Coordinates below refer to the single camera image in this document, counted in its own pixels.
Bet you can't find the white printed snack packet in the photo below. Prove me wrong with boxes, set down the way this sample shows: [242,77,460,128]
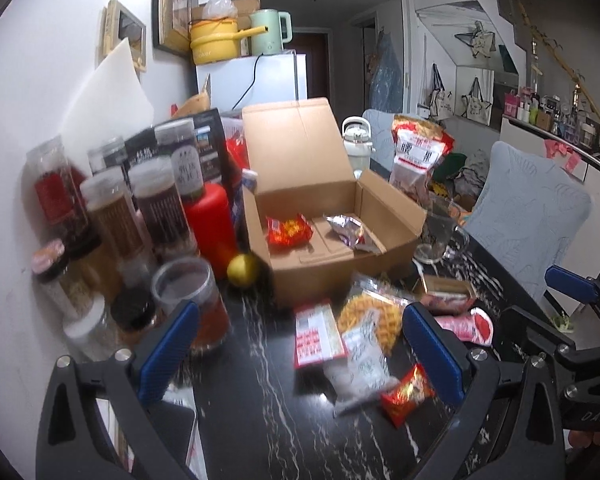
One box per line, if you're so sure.
[323,321,399,417]

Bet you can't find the packaged yellow waffle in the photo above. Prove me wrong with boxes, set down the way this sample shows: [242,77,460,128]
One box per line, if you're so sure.
[337,273,415,356]

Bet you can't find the small red snack packet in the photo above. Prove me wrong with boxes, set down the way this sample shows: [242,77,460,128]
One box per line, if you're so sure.
[380,363,436,427]

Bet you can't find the pink white pouch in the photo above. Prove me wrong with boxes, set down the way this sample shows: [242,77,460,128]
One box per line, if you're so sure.
[434,308,494,347]

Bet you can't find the gold window box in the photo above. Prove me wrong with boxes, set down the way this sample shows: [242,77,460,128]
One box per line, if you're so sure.
[414,275,477,315]

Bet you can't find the pink lid small jar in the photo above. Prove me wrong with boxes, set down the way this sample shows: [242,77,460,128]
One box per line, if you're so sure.
[31,238,78,318]

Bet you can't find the clear jar orange contents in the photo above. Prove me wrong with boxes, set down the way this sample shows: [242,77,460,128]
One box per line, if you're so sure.
[151,257,230,354]

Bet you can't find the clear glass mug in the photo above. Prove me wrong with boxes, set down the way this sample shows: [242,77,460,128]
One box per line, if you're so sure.
[414,193,469,264]

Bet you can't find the red white flat packet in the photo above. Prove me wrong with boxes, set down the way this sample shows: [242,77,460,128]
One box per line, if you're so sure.
[294,301,347,370]

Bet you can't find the yellow lemon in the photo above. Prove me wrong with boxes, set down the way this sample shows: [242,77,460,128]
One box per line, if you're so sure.
[226,254,261,288]

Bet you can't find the clear-lid jar brown contents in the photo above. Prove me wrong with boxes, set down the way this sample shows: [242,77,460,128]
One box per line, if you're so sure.
[80,166,145,261]

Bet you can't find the jar with red contents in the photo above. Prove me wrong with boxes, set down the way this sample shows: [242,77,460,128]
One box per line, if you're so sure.
[27,136,91,249]

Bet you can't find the red cylindrical canister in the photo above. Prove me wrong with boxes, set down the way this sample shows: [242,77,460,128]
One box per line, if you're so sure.
[184,182,239,280]

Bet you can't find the clear-lid jar dark contents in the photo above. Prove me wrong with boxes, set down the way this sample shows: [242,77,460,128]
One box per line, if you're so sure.
[129,156,198,261]

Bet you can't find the silver snack packet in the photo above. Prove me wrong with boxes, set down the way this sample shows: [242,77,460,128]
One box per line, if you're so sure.
[324,214,384,255]

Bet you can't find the blue white tube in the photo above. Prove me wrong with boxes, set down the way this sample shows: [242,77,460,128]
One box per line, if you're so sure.
[230,169,258,232]

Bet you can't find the dark tea jar white label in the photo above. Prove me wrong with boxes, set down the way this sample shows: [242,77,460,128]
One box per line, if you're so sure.
[155,118,204,202]

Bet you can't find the cashew bag red white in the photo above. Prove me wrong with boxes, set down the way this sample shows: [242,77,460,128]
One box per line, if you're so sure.
[389,114,455,204]

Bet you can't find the black stand-up pouch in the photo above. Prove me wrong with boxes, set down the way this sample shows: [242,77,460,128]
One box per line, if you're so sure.
[124,108,233,195]

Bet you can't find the white foam sheet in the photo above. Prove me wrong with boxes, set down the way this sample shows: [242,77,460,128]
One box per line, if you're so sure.
[59,39,155,174]

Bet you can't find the open cardboard box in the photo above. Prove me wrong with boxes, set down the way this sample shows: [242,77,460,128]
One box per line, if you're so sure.
[242,98,426,309]

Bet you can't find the white small kettle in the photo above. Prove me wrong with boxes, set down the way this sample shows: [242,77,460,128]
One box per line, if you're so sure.
[341,116,374,178]

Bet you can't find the white refrigerator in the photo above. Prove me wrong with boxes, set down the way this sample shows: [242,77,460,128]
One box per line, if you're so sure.
[196,50,308,113]

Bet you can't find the yellow pot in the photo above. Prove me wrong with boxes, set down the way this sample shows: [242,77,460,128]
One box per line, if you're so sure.
[190,18,268,66]

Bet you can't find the framed picture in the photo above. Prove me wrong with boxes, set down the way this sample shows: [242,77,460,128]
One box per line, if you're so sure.
[151,0,193,58]

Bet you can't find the green electric kettle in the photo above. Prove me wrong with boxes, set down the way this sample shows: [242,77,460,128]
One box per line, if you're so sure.
[249,9,292,56]

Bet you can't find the wall intercom panel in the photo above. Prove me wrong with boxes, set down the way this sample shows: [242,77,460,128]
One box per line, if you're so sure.
[102,0,147,72]

